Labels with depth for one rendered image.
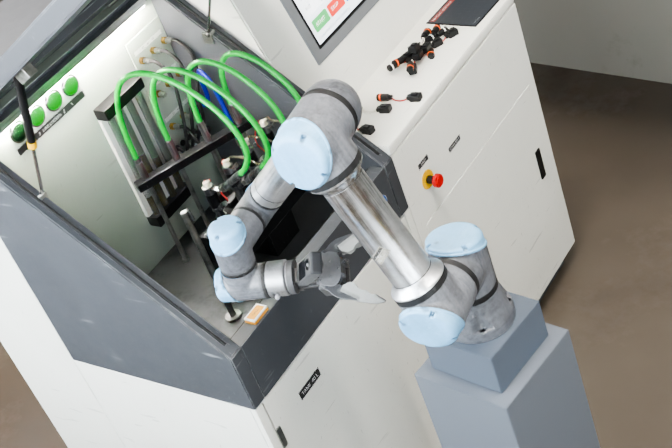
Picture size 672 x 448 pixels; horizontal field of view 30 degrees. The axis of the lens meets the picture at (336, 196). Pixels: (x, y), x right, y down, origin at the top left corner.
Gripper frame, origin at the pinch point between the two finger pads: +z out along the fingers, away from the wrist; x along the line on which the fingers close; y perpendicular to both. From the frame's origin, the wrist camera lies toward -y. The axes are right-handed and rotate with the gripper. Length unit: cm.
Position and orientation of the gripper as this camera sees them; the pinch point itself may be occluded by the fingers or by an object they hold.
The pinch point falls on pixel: (383, 263)
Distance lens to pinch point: 250.7
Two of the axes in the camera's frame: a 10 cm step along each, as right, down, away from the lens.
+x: 0.6, 9.5, -3.2
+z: 9.7, -1.3, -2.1
